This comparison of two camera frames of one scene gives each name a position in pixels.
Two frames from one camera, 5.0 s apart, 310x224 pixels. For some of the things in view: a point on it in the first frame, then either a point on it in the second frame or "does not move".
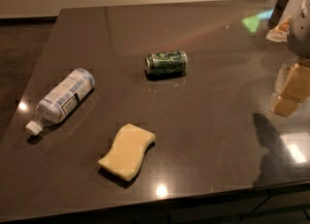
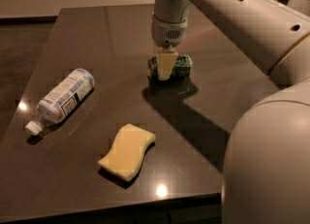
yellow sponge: (128, 152) does not move
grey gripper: (299, 37) → (169, 33)
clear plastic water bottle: (62, 100) does not move
